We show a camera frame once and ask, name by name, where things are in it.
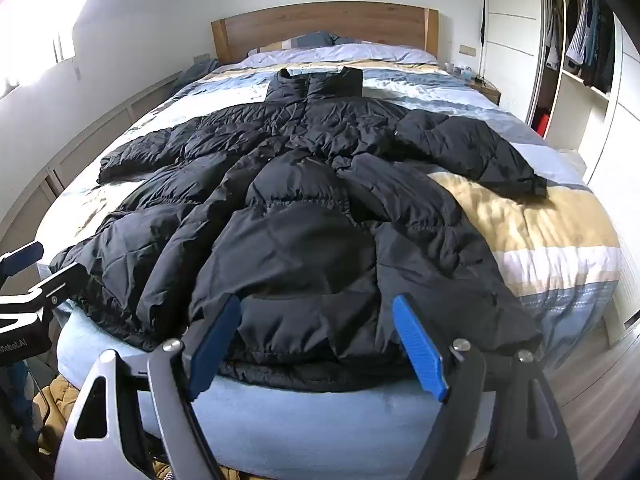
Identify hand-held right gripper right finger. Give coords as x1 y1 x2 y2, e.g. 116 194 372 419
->
391 294 581 480

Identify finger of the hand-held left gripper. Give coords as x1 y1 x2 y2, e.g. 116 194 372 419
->
0 262 87 313
0 241 45 279

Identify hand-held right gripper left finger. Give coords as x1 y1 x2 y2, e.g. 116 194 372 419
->
52 294 243 480

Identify black puffer jacket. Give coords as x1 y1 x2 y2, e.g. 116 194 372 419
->
50 66 549 393

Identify row of hanging clothes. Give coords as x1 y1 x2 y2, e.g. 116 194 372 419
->
542 0 617 93

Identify bed with striped duvet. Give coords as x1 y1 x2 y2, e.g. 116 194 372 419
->
50 57 623 356

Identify window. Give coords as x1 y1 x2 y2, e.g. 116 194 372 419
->
0 7 78 98

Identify blue folded blanket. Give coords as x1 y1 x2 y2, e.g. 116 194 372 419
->
172 58 221 96

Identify wooden nightstand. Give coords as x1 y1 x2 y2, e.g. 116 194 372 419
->
470 80 502 106

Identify small bottles and cups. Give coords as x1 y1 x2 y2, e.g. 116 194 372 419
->
444 61 483 83

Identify blue pillow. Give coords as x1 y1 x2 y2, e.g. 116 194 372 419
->
285 31 361 49

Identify wooden headboard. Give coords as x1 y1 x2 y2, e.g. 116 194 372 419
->
211 1 440 66

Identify white wardrobe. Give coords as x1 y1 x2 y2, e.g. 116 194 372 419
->
480 0 640 351

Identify low white wall cabinet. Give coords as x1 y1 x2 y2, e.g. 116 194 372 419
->
0 72 183 281

